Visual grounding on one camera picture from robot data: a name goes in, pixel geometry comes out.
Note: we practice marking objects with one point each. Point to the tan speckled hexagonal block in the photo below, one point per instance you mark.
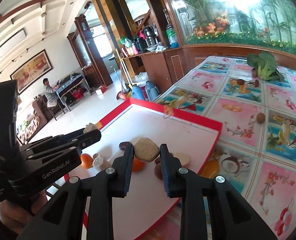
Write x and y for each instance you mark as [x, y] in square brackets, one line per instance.
[146, 152]

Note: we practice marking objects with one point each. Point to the blue thermos flask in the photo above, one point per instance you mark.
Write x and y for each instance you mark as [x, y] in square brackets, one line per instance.
[136, 90]

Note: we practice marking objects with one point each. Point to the green plastic bottle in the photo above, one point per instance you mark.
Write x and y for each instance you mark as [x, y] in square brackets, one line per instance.
[172, 36]

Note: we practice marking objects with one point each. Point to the brown sofa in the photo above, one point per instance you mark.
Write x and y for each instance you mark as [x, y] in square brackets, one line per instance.
[35, 123]

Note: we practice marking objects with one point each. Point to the brown longan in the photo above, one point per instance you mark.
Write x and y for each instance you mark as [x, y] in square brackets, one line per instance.
[260, 117]

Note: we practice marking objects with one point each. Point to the person's left hand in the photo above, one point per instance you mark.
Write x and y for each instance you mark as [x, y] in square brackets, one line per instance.
[20, 213]

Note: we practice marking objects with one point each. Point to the green bag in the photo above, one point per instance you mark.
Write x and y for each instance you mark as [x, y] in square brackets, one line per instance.
[125, 42]

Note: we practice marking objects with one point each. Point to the white plastic bag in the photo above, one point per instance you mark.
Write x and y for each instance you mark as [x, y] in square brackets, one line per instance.
[140, 76]

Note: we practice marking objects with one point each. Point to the dark red date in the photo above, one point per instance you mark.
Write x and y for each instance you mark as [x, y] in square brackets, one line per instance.
[125, 145]

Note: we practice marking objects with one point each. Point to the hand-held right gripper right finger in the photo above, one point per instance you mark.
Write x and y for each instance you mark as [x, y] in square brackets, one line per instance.
[166, 175]

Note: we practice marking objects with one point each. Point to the red bag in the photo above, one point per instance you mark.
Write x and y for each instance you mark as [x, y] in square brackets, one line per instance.
[77, 94]

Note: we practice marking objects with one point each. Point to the pale beige bulb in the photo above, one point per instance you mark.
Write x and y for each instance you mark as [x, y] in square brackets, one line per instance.
[98, 160]

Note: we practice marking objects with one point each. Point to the rectangular ceiling light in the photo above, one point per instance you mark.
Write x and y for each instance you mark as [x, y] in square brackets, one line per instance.
[10, 42]

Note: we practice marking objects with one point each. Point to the framed wall painting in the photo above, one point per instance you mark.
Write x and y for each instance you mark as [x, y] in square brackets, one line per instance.
[31, 71]

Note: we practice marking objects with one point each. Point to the tan round slice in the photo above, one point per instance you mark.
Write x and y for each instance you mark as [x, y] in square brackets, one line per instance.
[183, 158]

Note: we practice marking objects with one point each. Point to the beige lumpy piece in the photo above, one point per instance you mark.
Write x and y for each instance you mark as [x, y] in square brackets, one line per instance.
[89, 128]

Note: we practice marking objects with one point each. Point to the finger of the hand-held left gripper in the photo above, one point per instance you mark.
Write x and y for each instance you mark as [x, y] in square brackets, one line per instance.
[87, 141]
[62, 138]

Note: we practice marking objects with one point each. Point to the grey thermos flask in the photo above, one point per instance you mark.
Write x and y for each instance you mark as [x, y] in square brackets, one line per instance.
[152, 88]

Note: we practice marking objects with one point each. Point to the dark brown mushroom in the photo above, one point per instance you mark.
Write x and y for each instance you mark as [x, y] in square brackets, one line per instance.
[240, 81]

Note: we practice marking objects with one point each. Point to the green bok choy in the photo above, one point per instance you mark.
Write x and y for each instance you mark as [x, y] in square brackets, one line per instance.
[263, 66]

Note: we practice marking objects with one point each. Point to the dining table with dark cloth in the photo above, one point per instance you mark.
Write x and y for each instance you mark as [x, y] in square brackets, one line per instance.
[70, 82]

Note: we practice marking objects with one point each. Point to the wooden cabinet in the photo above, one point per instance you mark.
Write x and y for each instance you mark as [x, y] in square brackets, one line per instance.
[178, 65]

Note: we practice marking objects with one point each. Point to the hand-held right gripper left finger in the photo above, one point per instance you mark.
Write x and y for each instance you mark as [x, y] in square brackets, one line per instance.
[128, 173]

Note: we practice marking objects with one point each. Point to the orange tangerine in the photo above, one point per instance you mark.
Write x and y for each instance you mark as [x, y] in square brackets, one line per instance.
[86, 160]
[139, 166]

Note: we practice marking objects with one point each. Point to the black kettle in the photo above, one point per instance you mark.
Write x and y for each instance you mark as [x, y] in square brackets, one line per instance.
[138, 44]

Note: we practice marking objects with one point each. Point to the wooden chair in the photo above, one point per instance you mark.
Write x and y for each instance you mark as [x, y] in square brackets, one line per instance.
[52, 110]

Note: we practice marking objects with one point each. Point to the white cloth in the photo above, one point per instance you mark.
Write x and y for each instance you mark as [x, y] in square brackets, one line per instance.
[161, 47]

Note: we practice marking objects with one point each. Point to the red-brown mushroom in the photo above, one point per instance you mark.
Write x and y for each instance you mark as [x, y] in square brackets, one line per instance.
[256, 82]

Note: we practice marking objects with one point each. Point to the red and white box tray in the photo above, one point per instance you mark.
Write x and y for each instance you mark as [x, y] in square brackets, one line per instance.
[143, 120]

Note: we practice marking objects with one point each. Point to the printed fruit tablecloth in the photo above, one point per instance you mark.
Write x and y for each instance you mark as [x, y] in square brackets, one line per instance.
[275, 155]

